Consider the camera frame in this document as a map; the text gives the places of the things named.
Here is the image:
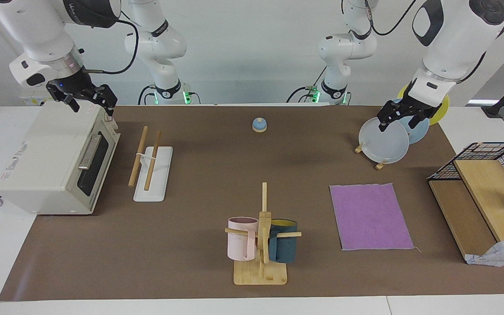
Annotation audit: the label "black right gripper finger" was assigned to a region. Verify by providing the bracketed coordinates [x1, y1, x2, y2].
[102, 93, 119, 117]
[62, 96, 81, 113]

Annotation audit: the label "purple and grey towel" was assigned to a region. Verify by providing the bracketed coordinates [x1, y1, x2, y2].
[329, 183, 415, 252]

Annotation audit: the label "wooden plate rack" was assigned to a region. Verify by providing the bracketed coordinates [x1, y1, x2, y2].
[354, 142, 388, 171]

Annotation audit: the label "white towel rack wooden bars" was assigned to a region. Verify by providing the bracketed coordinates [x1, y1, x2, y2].
[128, 126, 174, 203]

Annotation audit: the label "light blue plate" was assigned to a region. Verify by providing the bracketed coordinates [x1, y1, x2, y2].
[392, 98, 430, 145]

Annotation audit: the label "grey plate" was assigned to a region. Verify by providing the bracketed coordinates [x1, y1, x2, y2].
[359, 117, 410, 165]

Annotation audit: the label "yellow plate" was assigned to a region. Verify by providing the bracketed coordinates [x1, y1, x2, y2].
[397, 83, 450, 125]

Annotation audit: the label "white power strip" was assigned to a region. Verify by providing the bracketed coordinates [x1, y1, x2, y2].
[19, 95, 51, 106]

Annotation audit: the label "cream toaster oven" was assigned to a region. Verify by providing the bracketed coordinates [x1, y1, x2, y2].
[0, 101, 121, 216]

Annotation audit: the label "wooden shelf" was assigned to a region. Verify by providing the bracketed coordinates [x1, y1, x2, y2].
[428, 160, 504, 263]

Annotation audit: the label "dark teal mug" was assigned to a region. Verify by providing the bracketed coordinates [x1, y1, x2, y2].
[269, 219, 298, 263]

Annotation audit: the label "brown table mat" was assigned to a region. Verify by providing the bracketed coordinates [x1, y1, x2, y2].
[0, 105, 504, 301]

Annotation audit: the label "pink mug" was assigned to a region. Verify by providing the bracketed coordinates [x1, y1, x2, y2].
[227, 217, 259, 261]

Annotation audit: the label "wooden mug tree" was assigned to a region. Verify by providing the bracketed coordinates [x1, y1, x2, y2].
[224, 182, 302, 286]

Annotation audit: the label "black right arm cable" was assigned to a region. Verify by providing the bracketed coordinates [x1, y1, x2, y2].
[81, 12, 140, 75]

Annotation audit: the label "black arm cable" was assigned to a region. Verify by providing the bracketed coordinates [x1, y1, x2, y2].
[81, 12, 140, 75]
[364, 0, 419, 36]

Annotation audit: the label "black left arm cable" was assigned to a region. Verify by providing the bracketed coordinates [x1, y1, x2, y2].
[364, 0, 419, 36]

